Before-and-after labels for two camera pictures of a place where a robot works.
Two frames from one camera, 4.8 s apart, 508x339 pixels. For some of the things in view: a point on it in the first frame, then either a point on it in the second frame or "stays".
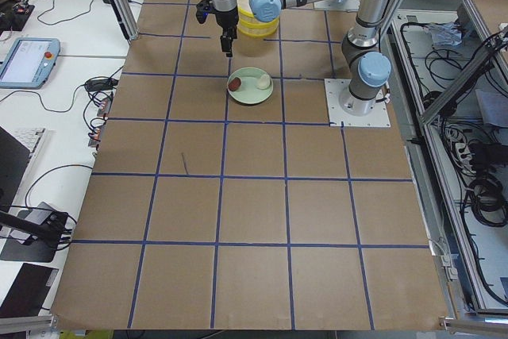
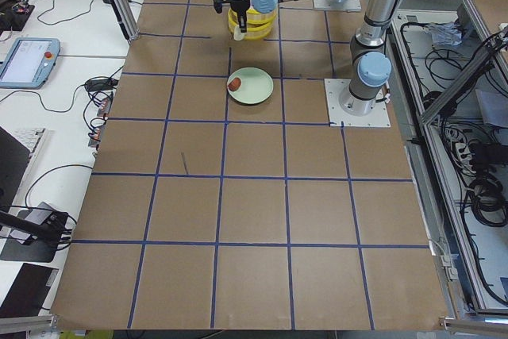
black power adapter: x=101 y=84 stays
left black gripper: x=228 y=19 to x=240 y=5
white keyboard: x=32 y=139 stays
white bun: x=263 y=81 to x=237 y=34
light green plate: x=248 y=92 stays
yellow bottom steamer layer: x=257 y=29 stays
